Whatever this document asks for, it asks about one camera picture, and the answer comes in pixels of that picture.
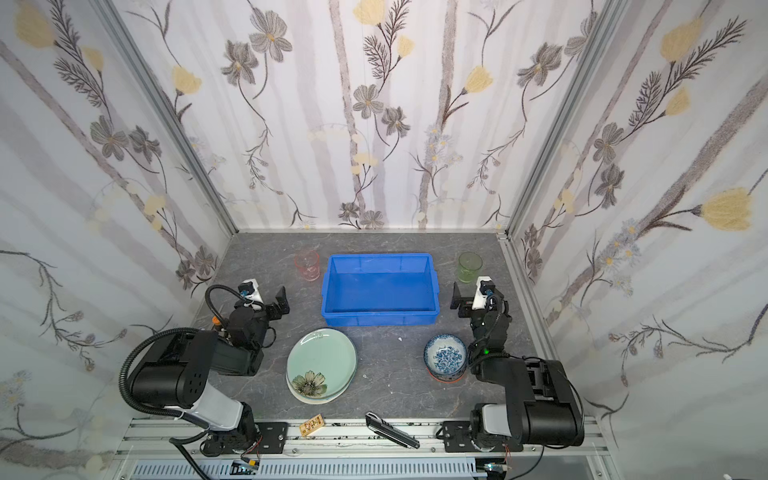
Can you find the blue plastic bin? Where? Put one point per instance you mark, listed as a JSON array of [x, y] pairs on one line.
[[388, 289]]

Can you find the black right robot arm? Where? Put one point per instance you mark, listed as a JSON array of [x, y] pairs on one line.
[[540, 404]]

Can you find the green floral plate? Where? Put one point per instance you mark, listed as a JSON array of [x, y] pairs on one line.
[[321, 363]]

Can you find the small wooden block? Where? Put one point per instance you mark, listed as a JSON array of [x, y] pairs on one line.
[[311, 425]]

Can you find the white perforated cable tray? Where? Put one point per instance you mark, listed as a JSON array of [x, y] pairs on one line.
[[380, 468]]

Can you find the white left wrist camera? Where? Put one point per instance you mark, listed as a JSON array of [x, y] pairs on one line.
[[249, 291]]

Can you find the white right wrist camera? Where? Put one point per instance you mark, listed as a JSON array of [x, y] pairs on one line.
[[485, 288]]

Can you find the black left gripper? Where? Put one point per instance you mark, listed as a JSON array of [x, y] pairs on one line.
[[274, 307]]

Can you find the green transparent cup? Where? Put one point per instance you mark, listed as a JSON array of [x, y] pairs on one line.
[[469, 267]]

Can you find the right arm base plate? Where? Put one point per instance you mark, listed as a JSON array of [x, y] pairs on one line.
[[456, 437]]

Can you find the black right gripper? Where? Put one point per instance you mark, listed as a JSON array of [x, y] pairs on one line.
[[466, 302]]

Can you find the aluminium rail frame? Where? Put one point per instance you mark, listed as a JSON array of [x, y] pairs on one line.
[[350, 438]]

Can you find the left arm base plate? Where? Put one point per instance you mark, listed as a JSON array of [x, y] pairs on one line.
[[270, 437]]

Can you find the black folding tool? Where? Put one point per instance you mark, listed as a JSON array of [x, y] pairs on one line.
[[385, 430]]

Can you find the pink transparent cup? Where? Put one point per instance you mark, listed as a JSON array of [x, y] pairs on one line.
[[308, 265]]

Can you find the red pink glass bowl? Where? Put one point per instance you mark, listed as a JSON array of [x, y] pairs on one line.
[[447, 378]]

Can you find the blue patterned bowl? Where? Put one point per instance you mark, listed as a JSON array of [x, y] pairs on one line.
[[445, 353]]

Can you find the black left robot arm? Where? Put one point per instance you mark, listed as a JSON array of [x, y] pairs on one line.
[[167, 374]]

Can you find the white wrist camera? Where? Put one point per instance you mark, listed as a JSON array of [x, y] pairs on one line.
[[485, 288], [249, 291]]

